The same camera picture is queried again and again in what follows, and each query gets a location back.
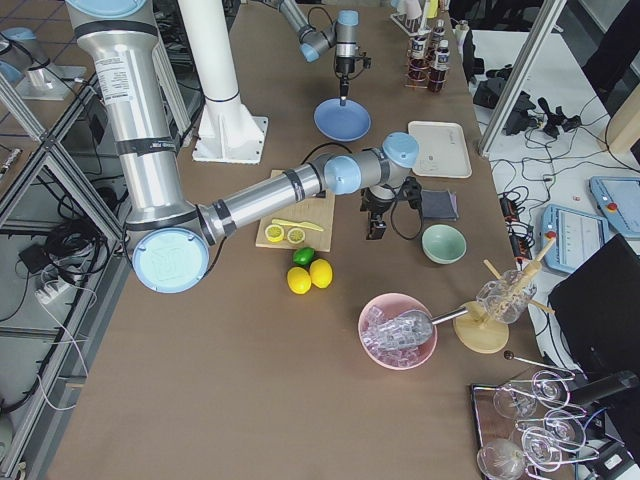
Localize lemon slice thin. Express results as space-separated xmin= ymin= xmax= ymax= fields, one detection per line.
xmin=286 ymin=227 xmax=306 ymax=245

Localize aluminium frame post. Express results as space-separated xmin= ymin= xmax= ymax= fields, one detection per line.
xmin=478 ymin=0 xmax=566 ymax=158

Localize tea bottle lower right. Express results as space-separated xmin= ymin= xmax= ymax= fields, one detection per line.
xmin=431 ymin=19 xmax=445 ymax=49

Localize tea bottle top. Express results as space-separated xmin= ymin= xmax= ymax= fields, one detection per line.
xmin=408 ymin=30 xmax=430 ymax=88

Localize green lime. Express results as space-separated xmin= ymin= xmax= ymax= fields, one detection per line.
xmin=292 ymin=247 xmax=315 ymax=267

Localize yellow lemon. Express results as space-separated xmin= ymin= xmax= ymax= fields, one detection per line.
xmin=286 ymin=266 xmax=312 ymax=295
xmin=309 ymin=259 xmax=333 ymax=289

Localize pink cup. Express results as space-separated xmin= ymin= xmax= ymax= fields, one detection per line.
xmin=397 ymin=0 xmax=422 ymax=20

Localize lemon half thick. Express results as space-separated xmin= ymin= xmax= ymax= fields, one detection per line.
xmin=264 ymin=224 xmax=286 ymax=243

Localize wooden cup stand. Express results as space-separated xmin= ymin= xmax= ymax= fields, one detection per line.
xmin=453 ymin=237 xmax=556 ymax=354

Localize glass mug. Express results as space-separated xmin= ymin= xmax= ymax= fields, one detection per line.
xmin=476 ymin=270 xmax=537 ymax=324

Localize pink bowl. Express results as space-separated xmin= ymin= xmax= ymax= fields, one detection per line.
xmin=358 ymin=293 xmax=438 ymax=370

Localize teach pendant near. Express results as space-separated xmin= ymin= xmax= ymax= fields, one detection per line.
xmin=540 ymin=204 xmax=611 ymax=274

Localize green bowl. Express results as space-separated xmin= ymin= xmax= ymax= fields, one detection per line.
xmin=421 ymin=224 xmax=467 ymax=265

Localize tea bottle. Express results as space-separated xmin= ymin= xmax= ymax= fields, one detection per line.
xmin=408 ymin=30 xmax=430 ymax=88
xmin=427 ymin=40 xmax=450 ymax=93
xmin=431 ymin=19 xmax=445 ymax=49

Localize yellow cup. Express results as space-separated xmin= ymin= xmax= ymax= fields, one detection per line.
xmin=425 ymin=0 xmax=439 ymax=19

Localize blue plate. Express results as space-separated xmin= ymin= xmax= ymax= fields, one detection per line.
xmin=313 ymin=98 xmax=371 ymax=142

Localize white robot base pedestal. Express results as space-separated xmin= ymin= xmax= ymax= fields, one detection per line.
xmin=179 ymin=0 xmax=268 ymax=165

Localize clear ice cubes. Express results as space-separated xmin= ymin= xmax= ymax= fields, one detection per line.
xmin=361 ymin=306 xmax=435 ymax=368

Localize yellow lemon lower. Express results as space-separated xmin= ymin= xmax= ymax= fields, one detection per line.
xmin=286 ymin=266 xmax=312 ymax=295

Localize steel ice scoop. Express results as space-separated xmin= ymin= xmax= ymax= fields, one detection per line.
xmin=393 ymin=307 xmax=468 ymax=348

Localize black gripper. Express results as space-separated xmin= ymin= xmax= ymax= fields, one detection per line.
xmin=360 ymin=176 xmax=422 ymax=240
xmin=334 ymin=54 xmax=372 ymax=106

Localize copper wire bottle rack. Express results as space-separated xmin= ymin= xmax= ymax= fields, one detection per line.
xmin=405 ymin=26 xmax=450 ymax=93

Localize wooden cutting board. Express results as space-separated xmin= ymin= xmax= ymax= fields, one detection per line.
xmin=255 ymin=169 xmax=338 ymax=253

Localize teach pendant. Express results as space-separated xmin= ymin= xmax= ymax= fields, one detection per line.
xmin=589 ymin=176 xmax=640 ymax=239
xmin=540 ymin=204 xmax=611 ymax=274

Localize teach pendant far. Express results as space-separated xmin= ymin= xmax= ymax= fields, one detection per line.
xmin=589 ymin=176 xmax=640 ymax=239

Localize cream rabbit tray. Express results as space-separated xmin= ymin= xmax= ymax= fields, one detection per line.
xmin=408 ymin=120 xmax=472 ymax=179

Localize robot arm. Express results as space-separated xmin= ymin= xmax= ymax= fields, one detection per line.
xmin=269 ymin=0 xmax=371 ymax=107
xmin=67 ymin=1 xmax=419 ymax=293

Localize wine glass rack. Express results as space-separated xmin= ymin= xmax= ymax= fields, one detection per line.
xmin=476 ymin=350 xmax=600 ymax=479

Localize grey folded cloth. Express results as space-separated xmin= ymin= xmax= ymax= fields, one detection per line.
xmin=420 ymin=189 xmax=459 ymax=221

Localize yellow plastic knife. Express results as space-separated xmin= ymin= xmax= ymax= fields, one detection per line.
xmin=271 ymin=218 xmax=324 ymax=232

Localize yellow lemon upper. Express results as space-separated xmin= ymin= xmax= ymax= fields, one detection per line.
xmin=309 ymin=259 xmax=333 ymax=289

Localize tea bottle lower left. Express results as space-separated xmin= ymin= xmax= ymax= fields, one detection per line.
xmin=427 ymin=40 xmax=450 ymax=93

